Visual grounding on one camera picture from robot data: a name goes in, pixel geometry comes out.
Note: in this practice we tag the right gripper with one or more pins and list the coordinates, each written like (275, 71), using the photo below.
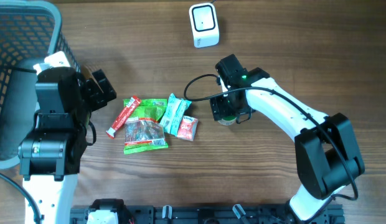
(221, 109)

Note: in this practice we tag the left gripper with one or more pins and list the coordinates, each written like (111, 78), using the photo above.
(98, 98)

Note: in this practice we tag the green lid jar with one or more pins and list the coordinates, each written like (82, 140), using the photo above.
(227, 121)

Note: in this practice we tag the red candy bar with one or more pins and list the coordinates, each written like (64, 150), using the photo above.
(125, 113)

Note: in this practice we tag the green snack bag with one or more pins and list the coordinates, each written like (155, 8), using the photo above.
(150, 110)

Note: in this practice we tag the red Kleenex tissue pack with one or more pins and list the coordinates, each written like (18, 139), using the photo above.
(187, 128)

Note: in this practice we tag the clear gummy candy bag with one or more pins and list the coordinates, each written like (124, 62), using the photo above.
(143, 135)

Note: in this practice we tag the mint green wipes pack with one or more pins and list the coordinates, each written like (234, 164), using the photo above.
(174, 113)

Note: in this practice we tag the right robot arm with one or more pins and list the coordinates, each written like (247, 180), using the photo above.
(327, 154)

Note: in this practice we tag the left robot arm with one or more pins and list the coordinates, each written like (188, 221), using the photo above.
(50, 154)

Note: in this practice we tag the white barcode scanner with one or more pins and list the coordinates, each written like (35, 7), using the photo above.
(204, 25)

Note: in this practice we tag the grey plastic mesh basket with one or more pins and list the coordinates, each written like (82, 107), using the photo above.
(29, 32)

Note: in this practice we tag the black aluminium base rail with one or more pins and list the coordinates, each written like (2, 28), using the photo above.
(115, 211)

